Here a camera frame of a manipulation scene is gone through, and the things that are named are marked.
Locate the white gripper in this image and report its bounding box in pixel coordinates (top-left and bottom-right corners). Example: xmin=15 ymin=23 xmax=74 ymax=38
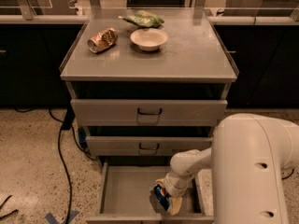
xmin=155 ymin=171 xmax=192 ymax=216

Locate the blue pepsi can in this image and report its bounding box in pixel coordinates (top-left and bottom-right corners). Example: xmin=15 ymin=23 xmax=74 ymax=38
xmin=154 ymin=184 xmax=171 ymax=211

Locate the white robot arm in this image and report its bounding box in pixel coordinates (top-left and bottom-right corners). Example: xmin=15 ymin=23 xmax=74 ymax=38
xmin=154 ymin=113 xmax=299 ymax=224

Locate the grey open bottom drawer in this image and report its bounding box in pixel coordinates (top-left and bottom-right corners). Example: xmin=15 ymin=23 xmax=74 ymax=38
xmin=86 ymin=162 xmax=214 ymax=224

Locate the grey middle drawer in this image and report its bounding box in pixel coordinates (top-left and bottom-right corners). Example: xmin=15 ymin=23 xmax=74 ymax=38
xmin=86 ymin=136 xmax=212 ymax=156

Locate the grey drawer cabinet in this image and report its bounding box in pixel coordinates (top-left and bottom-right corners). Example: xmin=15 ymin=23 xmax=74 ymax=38
xmin=61 ymin=8 xmax=238 ymax=165

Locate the grey top drawer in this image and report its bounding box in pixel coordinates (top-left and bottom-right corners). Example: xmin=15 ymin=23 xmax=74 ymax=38
xmin=71 ymin=99 xmax=227 ymax=126

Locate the crushed gold soda can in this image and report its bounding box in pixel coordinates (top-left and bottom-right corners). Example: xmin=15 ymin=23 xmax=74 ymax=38
xmin=87 ymin=27 xmax=118 ymax=53

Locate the blue floor tape cross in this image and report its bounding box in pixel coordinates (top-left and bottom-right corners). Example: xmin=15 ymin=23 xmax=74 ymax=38
xmin=45 ymin=210 xmax=79 ymax=224

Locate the white bowl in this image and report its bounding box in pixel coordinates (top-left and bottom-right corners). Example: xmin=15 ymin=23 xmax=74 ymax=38
xmin=130 ymin=28 xmax=168 ymax=52

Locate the green chip bag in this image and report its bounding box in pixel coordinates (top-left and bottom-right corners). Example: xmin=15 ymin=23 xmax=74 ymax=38
xmin=120 ymin=10 xmax=164 ymax=28

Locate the black middle drawer handle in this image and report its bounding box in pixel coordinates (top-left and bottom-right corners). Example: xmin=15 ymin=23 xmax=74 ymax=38
xmin=138 ymin=143 xmax=160 ymax=151

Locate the black drawer handle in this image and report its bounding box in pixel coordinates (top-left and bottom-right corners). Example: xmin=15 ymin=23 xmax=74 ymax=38
xmin=138 ymin=143 xmax=160 ymax=151
xmin=136 ymin=106 xmax=163 ymax=117

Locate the black top drawer handle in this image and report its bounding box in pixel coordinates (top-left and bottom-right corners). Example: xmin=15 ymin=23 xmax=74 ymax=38
xmin=136 ymin=106 xmax=163 ymax=117

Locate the black floor cable left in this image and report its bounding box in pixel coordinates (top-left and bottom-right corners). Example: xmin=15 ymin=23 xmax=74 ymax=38
xmin=13 ymin=106 xmax=97 ymax=224

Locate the black cable bottom left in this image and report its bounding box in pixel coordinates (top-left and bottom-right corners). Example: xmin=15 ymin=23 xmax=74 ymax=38
xmin=0 ymin=194 xmax=20 ymax=221

